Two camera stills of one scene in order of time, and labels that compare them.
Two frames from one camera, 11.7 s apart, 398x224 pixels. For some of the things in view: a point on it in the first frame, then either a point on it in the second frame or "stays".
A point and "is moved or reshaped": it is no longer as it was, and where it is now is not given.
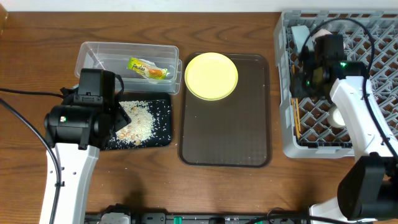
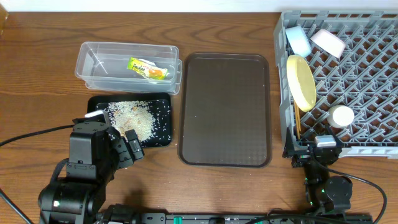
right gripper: (296, 87) → (303, 158)
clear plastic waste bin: (144, 68) stays
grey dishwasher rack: (318, 127) stays
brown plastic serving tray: (234, 130) stays
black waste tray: (151, 124) stays
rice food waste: (142, 126) stays
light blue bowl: (300, 33) is moved or reshaped
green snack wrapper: (148, 71) stays
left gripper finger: (120, 118) → (125, 154)
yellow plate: (211, 76) is moved or reshaped
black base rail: (200, 218) stays
